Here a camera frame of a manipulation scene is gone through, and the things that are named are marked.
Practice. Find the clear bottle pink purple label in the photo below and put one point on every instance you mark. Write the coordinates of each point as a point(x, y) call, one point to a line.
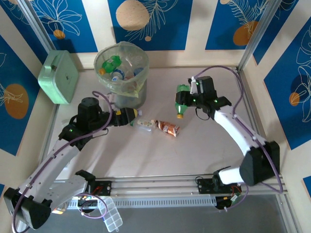
point(140, 112)

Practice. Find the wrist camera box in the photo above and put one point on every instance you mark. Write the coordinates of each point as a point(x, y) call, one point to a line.
point(111, 97)
point(193, 86)

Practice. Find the clear bottle flower label green cap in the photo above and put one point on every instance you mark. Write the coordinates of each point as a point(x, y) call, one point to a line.
point(145, 123)

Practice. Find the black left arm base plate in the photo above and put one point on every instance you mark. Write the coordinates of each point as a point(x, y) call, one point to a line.
point(104, 188)

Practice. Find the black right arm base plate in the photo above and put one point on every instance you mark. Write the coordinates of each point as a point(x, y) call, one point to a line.
point(205, 185)

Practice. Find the brown coffee label bottle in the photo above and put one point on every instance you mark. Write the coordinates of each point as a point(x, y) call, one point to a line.
point(168, 127)

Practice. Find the aluminium frame post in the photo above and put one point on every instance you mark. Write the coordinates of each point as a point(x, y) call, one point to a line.
point(257, 36)
point(39, 26)

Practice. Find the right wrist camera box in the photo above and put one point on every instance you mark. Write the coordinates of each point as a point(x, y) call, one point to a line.
point(193, 86)

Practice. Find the mint green carry case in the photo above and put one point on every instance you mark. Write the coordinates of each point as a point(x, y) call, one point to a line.
point(58, 77)

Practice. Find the grey mesh waste bin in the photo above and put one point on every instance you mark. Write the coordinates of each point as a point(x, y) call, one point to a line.
point(143, 97)

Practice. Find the green bottle yellow cap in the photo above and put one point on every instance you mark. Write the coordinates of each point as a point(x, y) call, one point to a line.
point(181, 110)
point(110, 64)

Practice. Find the green plastic bin bag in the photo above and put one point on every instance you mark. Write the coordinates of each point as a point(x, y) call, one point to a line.
point(102, 77)

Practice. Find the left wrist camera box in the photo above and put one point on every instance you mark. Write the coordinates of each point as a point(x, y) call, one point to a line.
point(111, 97)

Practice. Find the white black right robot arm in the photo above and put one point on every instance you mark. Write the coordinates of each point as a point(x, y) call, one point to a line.
point(238, 131)

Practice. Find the clear compartment organizer box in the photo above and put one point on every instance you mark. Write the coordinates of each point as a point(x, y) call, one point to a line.
point(111, 216)

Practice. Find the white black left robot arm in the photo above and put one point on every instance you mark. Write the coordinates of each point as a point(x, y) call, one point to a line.
point(48, 167)

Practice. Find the aluminium mounting rail frame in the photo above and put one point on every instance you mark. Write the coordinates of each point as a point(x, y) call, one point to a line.
point(155, 187)

